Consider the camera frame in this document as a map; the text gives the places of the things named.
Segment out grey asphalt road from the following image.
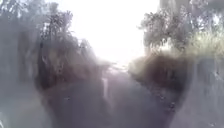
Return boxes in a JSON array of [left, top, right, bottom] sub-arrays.
[[19, 63, 188, 128]]

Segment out dense trees and bushes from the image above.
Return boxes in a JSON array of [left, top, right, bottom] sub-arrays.
[[0, 0, 108, 98], [127, 0, 224, 98]]

